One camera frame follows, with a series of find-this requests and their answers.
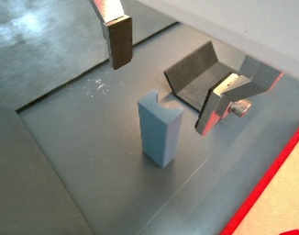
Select gripper right finger with bolt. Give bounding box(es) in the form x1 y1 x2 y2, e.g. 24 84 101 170
195 56 284 135

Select red shape-sorting board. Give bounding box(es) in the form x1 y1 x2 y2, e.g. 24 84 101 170
219 128 299 235

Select gripper left finger with dark pad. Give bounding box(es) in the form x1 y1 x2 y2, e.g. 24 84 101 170
89 0 132 70

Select black angled holder bracket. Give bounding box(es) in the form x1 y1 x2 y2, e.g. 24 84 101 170
164 41 236 111

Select blue arch block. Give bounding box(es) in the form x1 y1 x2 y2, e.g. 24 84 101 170
137 90 184 168

